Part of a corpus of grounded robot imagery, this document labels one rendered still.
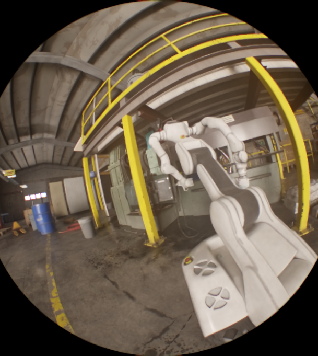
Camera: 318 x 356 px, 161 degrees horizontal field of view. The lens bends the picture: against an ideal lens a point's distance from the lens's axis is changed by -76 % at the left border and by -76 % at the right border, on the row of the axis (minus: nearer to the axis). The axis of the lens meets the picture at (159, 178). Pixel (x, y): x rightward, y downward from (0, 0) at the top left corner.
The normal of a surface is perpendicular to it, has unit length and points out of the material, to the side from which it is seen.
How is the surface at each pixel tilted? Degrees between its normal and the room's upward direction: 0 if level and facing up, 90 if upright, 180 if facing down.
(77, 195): 90
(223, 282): 38
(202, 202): 90
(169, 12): 171
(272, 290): 25
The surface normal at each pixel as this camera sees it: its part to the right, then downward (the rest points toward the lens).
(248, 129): -0.56, 0.11
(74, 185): 0.80, -0.21
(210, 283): -0.16, -0.79
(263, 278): -0.18, -0.90
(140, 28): 0.15, 0.98
